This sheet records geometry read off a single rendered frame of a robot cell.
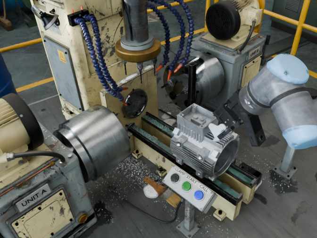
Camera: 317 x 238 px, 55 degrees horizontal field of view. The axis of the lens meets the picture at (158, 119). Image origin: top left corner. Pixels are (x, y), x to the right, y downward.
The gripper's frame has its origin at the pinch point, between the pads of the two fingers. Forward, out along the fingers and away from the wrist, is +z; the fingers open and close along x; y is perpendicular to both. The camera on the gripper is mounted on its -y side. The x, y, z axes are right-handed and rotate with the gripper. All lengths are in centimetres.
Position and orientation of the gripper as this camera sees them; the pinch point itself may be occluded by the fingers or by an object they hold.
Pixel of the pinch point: (221, 137)
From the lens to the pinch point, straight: 102.3
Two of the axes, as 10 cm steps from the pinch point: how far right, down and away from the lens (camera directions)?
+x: -7.1, 4.7, -5.3
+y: -6.3, -7.6, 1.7
